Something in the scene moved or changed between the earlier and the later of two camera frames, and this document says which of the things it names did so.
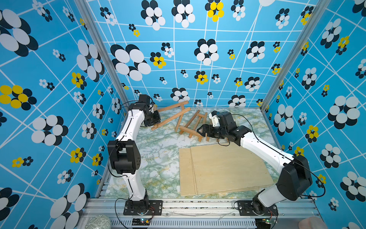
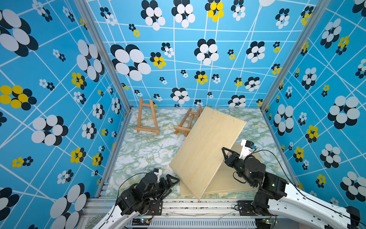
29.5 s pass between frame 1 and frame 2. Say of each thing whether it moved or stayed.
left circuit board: stayed
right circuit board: stayed
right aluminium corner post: stayed
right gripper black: moved
